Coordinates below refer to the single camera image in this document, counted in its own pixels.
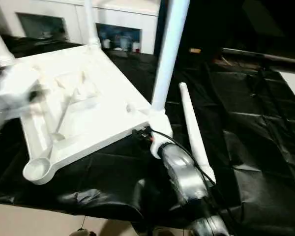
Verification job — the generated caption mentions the white plastic table leg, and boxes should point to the white plastic table leg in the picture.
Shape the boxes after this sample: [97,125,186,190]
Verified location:
[0,16,16,67]
[178,82,217,184]
[83,0,102,50]
[149,0,192,117]

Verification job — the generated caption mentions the white patterned cup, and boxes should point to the white patterned cup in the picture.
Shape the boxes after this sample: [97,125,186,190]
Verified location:
[119,36,130,50]

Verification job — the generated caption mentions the white plastic table top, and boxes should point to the white plastic table top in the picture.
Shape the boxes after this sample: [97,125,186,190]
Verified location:
[0,45,175,186]

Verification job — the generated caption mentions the white sideboard cabinet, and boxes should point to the white sideboard cabinet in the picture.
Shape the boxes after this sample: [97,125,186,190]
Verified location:
[4,0,161,55]

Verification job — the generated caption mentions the black work mat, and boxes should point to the black work mat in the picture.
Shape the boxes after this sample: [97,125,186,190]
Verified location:
[0,34,295,236]

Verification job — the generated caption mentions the long black pole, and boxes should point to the long black pole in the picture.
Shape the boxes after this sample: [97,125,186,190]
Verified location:
[222,47,295,66]

